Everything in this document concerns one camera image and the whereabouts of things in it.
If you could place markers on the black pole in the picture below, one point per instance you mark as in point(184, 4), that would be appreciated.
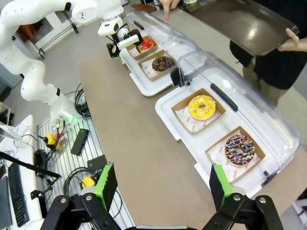
point(28, 165)

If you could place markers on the aluminium slotted base plate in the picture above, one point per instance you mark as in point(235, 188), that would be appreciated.
point(67, 163)

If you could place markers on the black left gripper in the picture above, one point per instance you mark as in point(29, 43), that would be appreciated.
point(128, 40)

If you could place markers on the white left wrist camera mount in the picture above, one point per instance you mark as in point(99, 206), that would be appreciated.
point(108, 27)

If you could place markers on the clear plastic dome lid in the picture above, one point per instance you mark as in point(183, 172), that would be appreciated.
point(158, 31)
point(251, 95)

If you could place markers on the yellow emergency stop button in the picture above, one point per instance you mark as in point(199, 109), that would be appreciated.
point(87, 182)
point(50, 140)

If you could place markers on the red glazed donut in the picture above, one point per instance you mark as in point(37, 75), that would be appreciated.
point(146, 45)

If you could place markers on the dark brown serving tray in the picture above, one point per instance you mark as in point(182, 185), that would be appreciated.
point(239, 24)

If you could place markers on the dark computer monitor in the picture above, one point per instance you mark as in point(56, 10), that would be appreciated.
point(4, 206)

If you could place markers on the brown cardboard donut box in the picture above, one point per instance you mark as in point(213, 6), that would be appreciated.
point(182, 103)
point(153, 49)
point(156, 76)
point(260, 153)

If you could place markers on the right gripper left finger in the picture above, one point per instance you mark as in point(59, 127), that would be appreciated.
point(105, 191)

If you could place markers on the white printed paper liner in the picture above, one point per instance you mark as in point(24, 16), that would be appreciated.
point(192, 124)
point(147, 70)
point(220, 160)
point(134, 52)

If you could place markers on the person's right hand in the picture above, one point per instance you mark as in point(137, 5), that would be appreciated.
point(169, 4)

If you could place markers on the white desk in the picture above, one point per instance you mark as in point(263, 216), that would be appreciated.
point(27, 148)

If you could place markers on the yellow sprinkled donut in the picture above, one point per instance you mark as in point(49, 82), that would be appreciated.
point(195, 111)

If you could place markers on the black computer keyboard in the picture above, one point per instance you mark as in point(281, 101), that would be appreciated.
point(18, 194)

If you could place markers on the black rectangular box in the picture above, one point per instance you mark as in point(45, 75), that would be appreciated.
point(79, 141)

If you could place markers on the black metal rack frame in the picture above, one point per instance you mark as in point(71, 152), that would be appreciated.
point(72, 21)

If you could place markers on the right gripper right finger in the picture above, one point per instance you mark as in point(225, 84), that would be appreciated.
point(219, 189)

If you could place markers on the person in black top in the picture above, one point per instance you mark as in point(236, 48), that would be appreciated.
point(275, 72)

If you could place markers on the person's left hand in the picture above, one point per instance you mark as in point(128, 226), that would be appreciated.
point(298, 45)

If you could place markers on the chocolate glazed donut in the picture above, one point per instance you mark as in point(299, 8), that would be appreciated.
point(158, 64)

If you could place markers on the chocolate donut with coloured sprinkles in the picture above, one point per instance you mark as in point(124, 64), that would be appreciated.
point(231, 153)

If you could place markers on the white display tray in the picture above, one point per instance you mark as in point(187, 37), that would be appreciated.
point(144, 85)
point(168, 112)

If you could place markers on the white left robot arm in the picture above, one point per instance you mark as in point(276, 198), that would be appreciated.
point(31, 79)

